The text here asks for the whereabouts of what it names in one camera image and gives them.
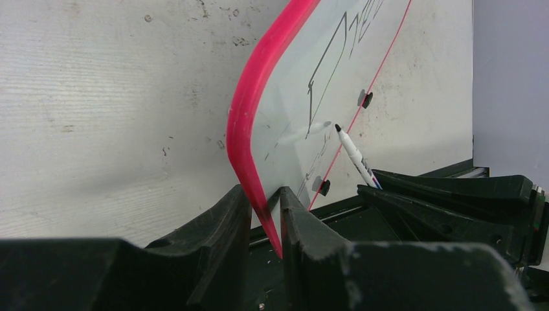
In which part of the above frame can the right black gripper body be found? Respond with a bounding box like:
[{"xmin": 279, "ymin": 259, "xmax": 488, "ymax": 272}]
[{"xmin": 525, "ymin": 185, "xmax": 548, "ymax": 266}]

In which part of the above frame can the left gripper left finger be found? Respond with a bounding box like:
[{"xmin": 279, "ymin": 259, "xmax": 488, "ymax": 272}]
[{"xmin": 1, "ymin": 185, "xmax": 251, "ymax": 310}]

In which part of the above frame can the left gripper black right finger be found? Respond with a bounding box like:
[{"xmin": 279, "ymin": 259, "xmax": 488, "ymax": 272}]
[{"xmin": 280, "ymin": 187, "xmax": 532, "ymax": 310}]

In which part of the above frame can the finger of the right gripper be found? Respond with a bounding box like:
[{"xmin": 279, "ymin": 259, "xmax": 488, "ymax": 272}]
[
  {"xmin": 357, "ymin": 185, "xmax": 526, "ymax": 264},
  {"xmin": 374, "ymin": 170, "xmax": 534, "ymax": 224}
]

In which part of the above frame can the black whiteboard marker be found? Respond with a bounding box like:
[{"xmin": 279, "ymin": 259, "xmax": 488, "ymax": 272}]
[{"xmin": 335, "ymin": 124, "xmax": 382, "ymax": 189}]

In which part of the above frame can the pink-framed whiteboard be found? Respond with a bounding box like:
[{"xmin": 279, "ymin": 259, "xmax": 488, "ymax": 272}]
[{"xmin": 226, "ymin": 1, "xmax": 411, "ymax": 255}]

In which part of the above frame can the black whiteboard clip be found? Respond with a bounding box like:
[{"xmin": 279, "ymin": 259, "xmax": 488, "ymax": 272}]
[
  {"xmin": 361, "ymin": 92, "xmax": 374, "ymax": 109},
  {"xmin": 319, "ymin": 179, "xmax": 331, "ymax": 196}
]

